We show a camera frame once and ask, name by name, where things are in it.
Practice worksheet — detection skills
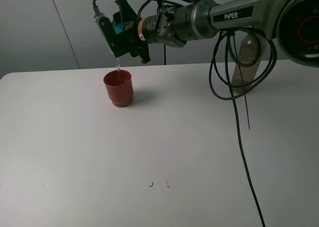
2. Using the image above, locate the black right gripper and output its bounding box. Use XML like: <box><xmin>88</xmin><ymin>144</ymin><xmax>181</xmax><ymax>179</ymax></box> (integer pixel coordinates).
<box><xmin>114</xmin><ymin>0</ymin><xmax>197</xmax><ymax>63</ymax></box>

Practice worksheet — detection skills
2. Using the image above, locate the teal translucent plastic cup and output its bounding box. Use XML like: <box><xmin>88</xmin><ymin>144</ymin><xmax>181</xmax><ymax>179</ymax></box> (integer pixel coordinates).
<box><xmin>112</xmin><ymin>12</ymin><xmax>123</xmax><ymax>34</ymax></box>

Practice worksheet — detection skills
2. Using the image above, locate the smoky transparent water bottle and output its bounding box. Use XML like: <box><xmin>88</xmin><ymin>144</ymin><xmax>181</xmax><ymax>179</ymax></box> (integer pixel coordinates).
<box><xmin>230</xmin><ymin>35</ymin><xmax>266</xmax><ymax>95</ymax></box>

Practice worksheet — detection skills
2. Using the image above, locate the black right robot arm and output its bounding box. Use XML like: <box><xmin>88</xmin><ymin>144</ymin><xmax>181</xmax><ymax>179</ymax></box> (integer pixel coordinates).
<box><xmin>105</xmin><ymin>0</ymin><xmax>319</xmax><ymax>67</ymax></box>

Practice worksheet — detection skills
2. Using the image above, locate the red plastic cup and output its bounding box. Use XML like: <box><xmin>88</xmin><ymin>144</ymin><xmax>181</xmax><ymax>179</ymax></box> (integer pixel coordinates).
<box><xmin>103</xmin><ymin>70</ymin><xmax>134</xmax><ymax>108</ymax></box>

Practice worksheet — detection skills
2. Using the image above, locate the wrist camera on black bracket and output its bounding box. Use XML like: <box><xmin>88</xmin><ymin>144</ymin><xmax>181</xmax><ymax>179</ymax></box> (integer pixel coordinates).
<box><xmin>94</xmin><ymin>13</ymin><xmax>137</xmax><ymax>58</ymax></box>

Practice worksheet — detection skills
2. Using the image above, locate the black camera cable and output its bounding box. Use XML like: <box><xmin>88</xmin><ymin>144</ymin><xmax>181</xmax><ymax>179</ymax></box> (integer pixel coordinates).
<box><xmin>92</xmin><ymin>0</ymin><xmax>278</xmax><ymax>227</ymax></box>

